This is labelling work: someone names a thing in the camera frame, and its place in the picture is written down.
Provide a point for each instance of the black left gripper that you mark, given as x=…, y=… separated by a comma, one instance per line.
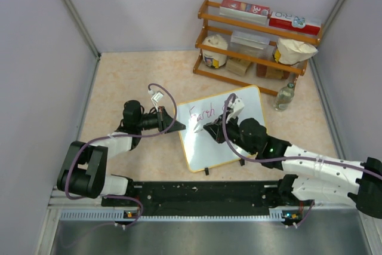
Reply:
x=164, y=120

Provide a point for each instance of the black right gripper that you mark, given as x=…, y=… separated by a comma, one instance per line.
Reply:
x=216, y=129

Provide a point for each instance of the yellow framed whiteboard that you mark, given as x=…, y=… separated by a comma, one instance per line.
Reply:
x=200, y=150

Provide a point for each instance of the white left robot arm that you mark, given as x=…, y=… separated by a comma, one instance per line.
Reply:
x=83, y=172

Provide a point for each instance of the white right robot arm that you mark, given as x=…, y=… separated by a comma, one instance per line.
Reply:
x=309, y=176

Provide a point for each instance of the brown block right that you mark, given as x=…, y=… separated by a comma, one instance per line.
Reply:
x=264, y=71

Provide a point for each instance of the clear glass bottle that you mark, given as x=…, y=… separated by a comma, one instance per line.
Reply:
x=284, y=97

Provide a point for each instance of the orange wooden shelf rack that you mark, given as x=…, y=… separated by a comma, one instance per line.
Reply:
x=213, y=23

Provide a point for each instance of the clear plastic box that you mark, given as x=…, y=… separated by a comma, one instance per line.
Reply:
x=250, y=44

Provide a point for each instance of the red foil wrap box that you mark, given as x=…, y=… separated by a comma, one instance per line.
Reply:
x=244, y=11

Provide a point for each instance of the red white wrap box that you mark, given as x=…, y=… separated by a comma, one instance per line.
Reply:
x=295, y=23

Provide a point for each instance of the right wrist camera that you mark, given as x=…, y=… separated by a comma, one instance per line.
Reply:
x=234, y=108

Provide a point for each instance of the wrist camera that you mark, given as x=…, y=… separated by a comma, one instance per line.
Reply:
x=155, y=97
x=234, y=108

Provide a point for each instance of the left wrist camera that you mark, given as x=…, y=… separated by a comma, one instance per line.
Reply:
x=155, y=97

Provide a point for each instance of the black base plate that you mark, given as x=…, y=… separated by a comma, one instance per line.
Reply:
x=210, y=198

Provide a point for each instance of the grey cable duct rail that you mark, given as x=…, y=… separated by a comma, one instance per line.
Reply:
x=127, y=216

